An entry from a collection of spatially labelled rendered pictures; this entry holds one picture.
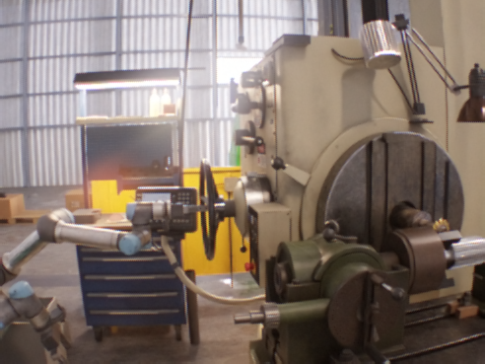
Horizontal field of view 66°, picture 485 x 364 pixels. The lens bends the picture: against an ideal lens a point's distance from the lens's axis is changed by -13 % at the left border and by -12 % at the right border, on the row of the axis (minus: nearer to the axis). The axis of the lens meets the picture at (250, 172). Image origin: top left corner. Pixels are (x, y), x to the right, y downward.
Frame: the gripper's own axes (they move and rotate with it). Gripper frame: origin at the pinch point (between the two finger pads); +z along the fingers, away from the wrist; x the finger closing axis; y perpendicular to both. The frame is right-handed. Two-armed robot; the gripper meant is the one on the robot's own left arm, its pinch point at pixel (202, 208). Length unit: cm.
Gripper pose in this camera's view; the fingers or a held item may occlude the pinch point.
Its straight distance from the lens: 173.8
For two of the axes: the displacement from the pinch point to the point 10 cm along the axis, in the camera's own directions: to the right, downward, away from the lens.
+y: -0.5, -10.0, 0.4
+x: -1.9, 0.5, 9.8
